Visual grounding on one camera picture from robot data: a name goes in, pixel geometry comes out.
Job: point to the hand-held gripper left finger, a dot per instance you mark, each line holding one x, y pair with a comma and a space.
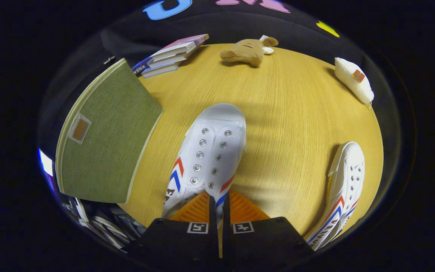
179, 241

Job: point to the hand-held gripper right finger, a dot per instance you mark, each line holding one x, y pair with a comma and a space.
263, 241

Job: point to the white canvas shoe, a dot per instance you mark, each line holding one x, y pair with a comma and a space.
347, 166
217, 124

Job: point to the green fabric storage box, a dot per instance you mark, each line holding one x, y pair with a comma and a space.
108, 132

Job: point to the computer monitor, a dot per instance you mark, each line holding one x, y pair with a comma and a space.
46, 163

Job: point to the white paperback book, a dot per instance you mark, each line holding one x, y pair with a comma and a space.
166, 61
161, 70

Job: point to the blue book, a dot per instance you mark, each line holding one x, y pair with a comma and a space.
141, 68

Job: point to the white plush toy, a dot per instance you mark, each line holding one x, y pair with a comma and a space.
357, 90

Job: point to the brown plush toy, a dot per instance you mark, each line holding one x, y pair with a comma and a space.
246, 51

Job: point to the silver clip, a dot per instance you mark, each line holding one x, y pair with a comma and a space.
108, 59

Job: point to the pink book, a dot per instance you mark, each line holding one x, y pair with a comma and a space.
187, 40

